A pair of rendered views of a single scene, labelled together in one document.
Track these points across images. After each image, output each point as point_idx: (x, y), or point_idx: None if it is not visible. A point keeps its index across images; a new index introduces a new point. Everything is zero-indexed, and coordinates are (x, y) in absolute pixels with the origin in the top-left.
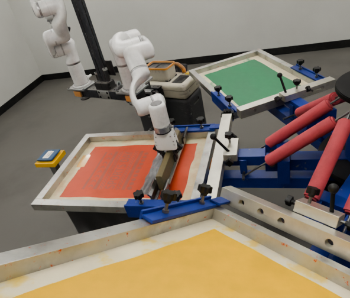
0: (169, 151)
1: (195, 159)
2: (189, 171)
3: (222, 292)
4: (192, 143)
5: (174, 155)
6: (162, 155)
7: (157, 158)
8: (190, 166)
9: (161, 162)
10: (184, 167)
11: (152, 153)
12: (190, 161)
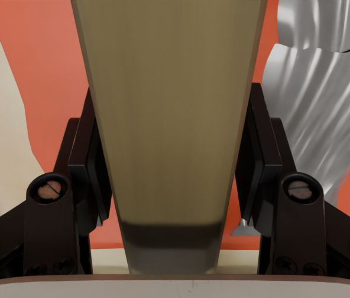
0: (143, 235)
1: (7, 138)
2: None
3: None
4: (112, 249)
5: (76, 162)
6: (288, 168)
7: (337, 154)
8: (14, 68)
9: (305, 116)
10: (65, 54)
11: None
12: (45, 127)
